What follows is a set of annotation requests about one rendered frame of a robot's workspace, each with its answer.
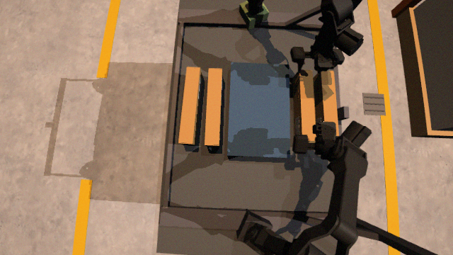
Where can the orange cardboard box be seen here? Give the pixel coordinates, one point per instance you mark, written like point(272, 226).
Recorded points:
point(325, 98)
point(191, 106)
point(304, 109)
point(214, 108)

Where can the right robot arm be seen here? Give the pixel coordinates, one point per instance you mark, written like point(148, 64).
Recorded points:
point(344, 37)

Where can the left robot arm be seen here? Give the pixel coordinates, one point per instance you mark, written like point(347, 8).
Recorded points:
point(349, 166)

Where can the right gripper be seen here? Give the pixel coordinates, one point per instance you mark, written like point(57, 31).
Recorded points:
point(298, 54)

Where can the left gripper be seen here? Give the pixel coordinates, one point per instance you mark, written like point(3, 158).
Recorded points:
point(301, 145)

